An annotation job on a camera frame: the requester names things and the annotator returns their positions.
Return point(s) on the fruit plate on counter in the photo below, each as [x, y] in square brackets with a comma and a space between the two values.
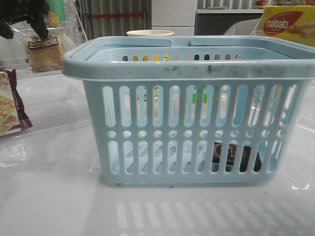
[261, 3]

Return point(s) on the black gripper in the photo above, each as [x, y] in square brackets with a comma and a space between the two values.
[14, 11]

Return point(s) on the brown cracker snack bag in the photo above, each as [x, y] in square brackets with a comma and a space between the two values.
[13, 118]

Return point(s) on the packaged bread slice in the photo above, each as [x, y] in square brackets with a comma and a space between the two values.
[44, 55]

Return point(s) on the green cartoon bottle on shelf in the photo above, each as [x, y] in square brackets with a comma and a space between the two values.
[56, 15]

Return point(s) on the light blue plastic basket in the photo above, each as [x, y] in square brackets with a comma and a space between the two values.
[222, 109]

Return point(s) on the grey armchair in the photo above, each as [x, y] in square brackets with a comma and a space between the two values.
[245, 27]

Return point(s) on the white cabinet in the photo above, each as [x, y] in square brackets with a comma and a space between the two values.
[177, 16]

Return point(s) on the yellow nabati wafer box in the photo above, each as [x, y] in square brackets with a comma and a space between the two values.
[293, 23]

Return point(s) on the clear acrylic display shelf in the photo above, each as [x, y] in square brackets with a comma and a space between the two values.
[50, 99]

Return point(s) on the dark grey counter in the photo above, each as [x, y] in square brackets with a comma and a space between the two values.
[217, 22]

